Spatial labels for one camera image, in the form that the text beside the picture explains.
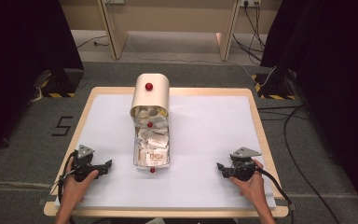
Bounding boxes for left hand-held gripper cable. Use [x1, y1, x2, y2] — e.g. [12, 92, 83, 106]
[56, 150, 77, 204]

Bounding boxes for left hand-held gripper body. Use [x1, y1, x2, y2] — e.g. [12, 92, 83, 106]
[70, 144, 106, 183]

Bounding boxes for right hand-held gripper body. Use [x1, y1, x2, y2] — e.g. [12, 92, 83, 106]
[227, 147, 263, 183]

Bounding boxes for black floor cables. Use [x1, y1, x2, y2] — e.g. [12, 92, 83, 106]
[256, 105, 344, 224]

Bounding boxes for short clear drawer red knob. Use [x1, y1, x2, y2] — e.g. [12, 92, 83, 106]
[130, 105, 171, 129]

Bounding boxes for bundle of black socket cables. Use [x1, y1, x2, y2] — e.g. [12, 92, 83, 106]
[232, 1, 268, 63]

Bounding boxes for wooden table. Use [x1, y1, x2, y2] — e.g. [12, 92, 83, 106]
[43, 86, 290, 219]

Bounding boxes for white table mat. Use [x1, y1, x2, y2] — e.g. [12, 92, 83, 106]
[54, 94, 277, 209]

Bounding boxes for person's left hand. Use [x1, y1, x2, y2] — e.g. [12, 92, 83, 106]
[62, 156, 100, 207]

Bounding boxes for black stand base striped tape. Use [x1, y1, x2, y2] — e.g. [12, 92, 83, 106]
[33, 67, 85, 99]
[251, 72, 298, 101]

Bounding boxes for pile of white paper packets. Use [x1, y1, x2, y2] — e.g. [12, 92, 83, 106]
[131, 105, 169, 124]
[135, 126, 170, 167]

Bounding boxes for beige desk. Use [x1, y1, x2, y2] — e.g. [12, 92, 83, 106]
[59, 0, 284, 62]

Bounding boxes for curved metal lid red knob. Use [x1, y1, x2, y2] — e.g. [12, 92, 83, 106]
[130, 73, 171, 119]

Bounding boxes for right hand-held gripper cable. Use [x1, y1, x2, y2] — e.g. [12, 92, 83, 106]
[254, 166, 295, 224]

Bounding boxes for white wall socket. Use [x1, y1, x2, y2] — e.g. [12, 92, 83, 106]
[240, 0, 262, 8]

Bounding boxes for person's right hand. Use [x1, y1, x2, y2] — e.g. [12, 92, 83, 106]
[228, 159, 267, 207]

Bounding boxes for thin black floor cable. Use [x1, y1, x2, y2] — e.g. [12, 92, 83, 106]
[76, 34, 110, 49]

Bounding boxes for hand-held gripper cable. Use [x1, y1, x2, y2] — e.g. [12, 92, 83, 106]
[56, 150, 77, 204]
[254, 166, 295, 224]

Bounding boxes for black curtain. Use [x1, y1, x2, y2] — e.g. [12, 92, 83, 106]
[260, 0, 358, 216]
[0, 0, 85, 161]

